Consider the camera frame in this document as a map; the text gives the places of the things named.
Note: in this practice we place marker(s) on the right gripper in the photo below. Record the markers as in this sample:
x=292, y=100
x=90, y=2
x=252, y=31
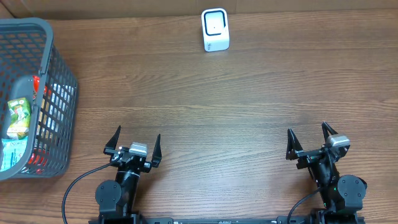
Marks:
x=309, y=155

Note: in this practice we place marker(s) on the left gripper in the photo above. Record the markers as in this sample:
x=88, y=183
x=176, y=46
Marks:
x=157, y=159

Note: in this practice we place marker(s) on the green juice carton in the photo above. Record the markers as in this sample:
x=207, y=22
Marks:
x=20, y=113

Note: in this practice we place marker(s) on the teal wet wipes pack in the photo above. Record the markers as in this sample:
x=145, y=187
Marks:
x=13, y=150

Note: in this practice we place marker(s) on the white cosmetic tube gold cap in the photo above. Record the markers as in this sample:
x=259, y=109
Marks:
x=55, y=107

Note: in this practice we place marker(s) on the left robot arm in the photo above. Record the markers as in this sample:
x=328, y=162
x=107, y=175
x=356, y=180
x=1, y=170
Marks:
x=116, y=197

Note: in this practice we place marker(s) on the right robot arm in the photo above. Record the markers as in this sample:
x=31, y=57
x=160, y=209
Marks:
x=342, y=195

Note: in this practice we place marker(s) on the white barcode scanner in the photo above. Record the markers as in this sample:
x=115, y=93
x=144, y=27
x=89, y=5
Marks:
x=215, y=29

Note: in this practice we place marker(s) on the grey plastic shopping basket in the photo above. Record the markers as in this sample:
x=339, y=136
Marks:
x=32, y=68

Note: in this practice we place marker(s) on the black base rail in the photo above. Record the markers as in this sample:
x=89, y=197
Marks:
x=142, y=220

